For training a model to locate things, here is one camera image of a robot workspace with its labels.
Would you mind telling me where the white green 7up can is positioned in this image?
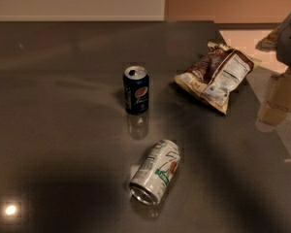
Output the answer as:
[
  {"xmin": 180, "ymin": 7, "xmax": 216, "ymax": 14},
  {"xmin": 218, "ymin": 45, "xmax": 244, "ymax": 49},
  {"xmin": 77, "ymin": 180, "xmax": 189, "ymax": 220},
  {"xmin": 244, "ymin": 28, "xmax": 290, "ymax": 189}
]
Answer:
[{"xmin": 129, "ymin": 139, "xmax": 180, "ymax": 206}]

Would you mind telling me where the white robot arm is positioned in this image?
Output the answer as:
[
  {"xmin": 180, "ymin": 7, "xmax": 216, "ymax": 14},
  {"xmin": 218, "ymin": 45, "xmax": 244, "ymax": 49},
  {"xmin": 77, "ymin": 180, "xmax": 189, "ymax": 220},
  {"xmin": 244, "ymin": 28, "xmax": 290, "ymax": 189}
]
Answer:
[{"xmin": 257, "ymin": 12, "xmax": 291, "ymax": 131}]

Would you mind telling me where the dark blue Pepsi can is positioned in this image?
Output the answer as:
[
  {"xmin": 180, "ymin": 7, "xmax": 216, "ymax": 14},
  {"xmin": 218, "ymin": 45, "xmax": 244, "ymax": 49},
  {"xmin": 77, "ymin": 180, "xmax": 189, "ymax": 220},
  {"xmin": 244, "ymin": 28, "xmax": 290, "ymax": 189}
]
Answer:
[{"xmin": 123, "ymin": 66, "xmax": 149, "ymax": 115}]

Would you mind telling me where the brown chip bag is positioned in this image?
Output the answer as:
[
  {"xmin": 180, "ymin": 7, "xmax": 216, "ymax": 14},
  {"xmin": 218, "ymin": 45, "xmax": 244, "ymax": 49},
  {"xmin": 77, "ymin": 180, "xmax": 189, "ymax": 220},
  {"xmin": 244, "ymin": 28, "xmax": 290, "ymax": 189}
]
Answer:
[{"xmin": 174, "ymin": 42, "xmax": 261, "ymax": 114}]

